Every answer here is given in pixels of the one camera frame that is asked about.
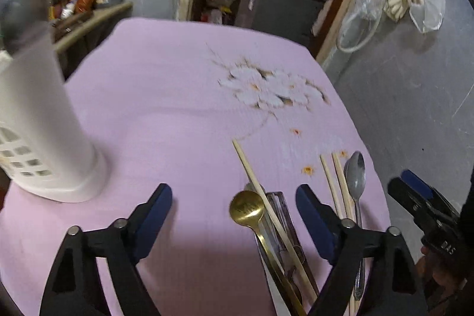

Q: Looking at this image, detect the wooden counter edge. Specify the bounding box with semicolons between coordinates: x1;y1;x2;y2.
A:
52;1;133;54

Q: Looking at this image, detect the wooden chopstick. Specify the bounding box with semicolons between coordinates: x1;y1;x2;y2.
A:
232;139;320;303
331;152;355;220
320;155;342;218

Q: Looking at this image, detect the silver table knife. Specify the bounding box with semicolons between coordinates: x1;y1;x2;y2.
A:
265;191;309;267

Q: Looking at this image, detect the pink floral tablecloth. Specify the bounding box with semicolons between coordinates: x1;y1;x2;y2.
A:
0;18;390;316

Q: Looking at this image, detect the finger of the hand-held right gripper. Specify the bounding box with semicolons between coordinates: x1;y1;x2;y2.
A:
401;169;458;215
387;177;432;230

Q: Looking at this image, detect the silver spoon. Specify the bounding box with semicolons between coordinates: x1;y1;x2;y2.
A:
244;182;266;197
343;151;368;302

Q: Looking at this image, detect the dark grey cabinet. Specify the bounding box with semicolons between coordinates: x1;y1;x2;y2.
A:
237;0;330;47

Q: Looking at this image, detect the person's right hand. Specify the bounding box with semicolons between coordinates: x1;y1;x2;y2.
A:
415;252;465;305

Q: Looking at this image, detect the white plastic utensil holder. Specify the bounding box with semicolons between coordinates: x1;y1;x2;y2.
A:
0;25;109;203

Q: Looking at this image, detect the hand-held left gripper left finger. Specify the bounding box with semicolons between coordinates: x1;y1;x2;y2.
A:
39;183;173;316

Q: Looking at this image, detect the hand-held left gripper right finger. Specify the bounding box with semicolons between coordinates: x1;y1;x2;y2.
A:
295;184;428;316

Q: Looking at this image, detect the gold spoon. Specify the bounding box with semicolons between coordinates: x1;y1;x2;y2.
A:
229;190;307;316

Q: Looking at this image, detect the white hose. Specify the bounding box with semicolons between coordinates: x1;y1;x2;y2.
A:
335;5;382;53

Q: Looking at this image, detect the white mesh bag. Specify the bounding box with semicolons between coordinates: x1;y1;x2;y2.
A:
409;0;447;34

